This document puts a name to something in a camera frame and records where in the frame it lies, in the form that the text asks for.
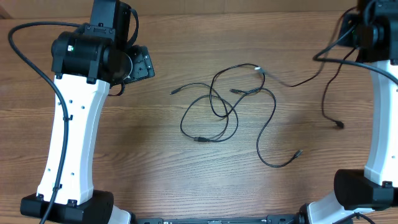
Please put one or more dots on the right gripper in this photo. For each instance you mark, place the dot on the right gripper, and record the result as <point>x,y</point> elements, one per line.
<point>344,37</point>

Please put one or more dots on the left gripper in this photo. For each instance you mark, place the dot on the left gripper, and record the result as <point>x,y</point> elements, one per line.
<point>144,67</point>

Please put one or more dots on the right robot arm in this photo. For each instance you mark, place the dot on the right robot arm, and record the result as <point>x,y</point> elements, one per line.
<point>367,39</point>

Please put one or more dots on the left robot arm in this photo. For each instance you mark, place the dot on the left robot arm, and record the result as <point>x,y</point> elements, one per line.
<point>87,63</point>

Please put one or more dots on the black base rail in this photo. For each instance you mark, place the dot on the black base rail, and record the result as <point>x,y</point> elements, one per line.
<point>269,219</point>

